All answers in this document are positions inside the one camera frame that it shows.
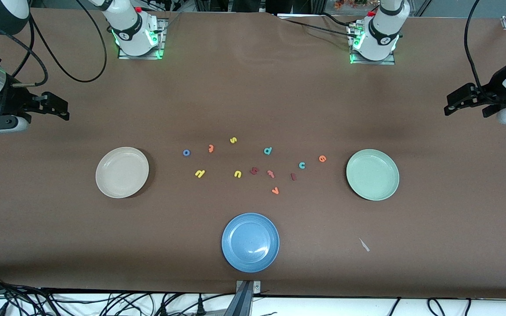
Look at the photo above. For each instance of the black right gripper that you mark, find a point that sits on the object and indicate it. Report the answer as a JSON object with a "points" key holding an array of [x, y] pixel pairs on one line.
{"points": [[15, 99]]}

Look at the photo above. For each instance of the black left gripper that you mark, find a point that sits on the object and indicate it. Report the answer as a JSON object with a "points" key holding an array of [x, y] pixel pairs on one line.
{"points": [[493, 90]]}

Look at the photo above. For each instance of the yellow letter h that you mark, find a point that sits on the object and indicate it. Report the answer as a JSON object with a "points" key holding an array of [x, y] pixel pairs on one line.
{"points": [[199, 174]]}

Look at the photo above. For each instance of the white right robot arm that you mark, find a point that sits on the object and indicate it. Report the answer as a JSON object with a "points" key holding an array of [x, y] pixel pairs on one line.
{"points": [[132, 33]]}

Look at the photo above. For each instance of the beige round plate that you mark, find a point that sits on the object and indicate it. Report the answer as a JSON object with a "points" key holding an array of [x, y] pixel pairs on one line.
{"points": [[122, 172]]}

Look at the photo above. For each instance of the green round plate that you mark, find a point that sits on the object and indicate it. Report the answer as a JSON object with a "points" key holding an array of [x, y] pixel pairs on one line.
{"points": [[372, 174]]}

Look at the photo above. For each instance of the orange decoration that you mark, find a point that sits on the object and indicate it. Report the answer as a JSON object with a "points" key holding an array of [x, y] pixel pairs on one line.
{"points": [[345, 4]]}

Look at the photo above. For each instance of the small white paper scrap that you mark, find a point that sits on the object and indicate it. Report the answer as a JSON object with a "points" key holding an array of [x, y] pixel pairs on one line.
{"points": [[364, 245]]}

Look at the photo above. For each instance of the brown table cover sheet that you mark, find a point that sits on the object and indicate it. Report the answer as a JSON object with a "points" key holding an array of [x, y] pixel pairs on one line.
{"points": [[253, 87]]}

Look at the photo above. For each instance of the pink letter t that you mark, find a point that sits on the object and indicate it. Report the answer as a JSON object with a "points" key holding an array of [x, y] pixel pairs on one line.
{"points": [[271, 174]]}

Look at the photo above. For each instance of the maroon letter k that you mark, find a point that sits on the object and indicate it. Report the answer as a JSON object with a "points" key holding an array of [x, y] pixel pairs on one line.
{"points": [[254, 171]]}

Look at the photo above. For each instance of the black power plug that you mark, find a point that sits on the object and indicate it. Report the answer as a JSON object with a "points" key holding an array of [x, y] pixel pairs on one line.
{"points": [[200, 307], [164, 310]]}

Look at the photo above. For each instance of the blue round plate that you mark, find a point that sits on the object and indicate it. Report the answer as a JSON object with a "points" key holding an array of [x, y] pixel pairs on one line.
{"points": [[250, 242]]}

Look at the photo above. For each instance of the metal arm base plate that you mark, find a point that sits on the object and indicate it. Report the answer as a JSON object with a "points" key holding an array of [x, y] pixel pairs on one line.
{"points": [[389, 62], [161, 39]]}

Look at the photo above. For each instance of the black metal frame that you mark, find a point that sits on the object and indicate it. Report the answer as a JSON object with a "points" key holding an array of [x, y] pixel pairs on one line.
{"points": [[218, 4]]}

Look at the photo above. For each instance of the grey metal camera mount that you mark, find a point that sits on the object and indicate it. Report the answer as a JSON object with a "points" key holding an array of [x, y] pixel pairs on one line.
{"points": [[244, 303]]}

